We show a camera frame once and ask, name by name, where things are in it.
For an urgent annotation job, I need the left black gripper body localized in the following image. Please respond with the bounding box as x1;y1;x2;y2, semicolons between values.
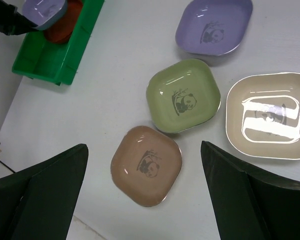
0;0;17;36

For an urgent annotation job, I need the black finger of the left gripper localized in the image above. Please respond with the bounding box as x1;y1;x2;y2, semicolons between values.
12;12;38;35

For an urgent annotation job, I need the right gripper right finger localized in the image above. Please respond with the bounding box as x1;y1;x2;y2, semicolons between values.
200;141;300;240

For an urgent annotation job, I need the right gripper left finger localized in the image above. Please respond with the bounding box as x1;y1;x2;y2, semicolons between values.
0;143;89;240

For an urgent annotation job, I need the purple square plate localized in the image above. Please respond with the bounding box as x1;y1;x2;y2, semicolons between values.
175;0;253;56
21;0;68;31

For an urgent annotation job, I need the red round plate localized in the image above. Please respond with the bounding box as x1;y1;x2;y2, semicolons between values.
43;0;83;44

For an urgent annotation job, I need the cream square panda plate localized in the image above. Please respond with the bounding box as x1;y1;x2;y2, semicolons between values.
225;72;300;161

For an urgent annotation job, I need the pink square panda plate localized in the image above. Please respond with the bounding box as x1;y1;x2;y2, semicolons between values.
110;126;182;207

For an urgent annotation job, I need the green square panda plate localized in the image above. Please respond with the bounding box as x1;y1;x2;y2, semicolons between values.
146;58;221;134

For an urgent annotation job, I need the green plastic bin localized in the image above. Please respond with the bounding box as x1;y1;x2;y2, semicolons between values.
12;0;104;85

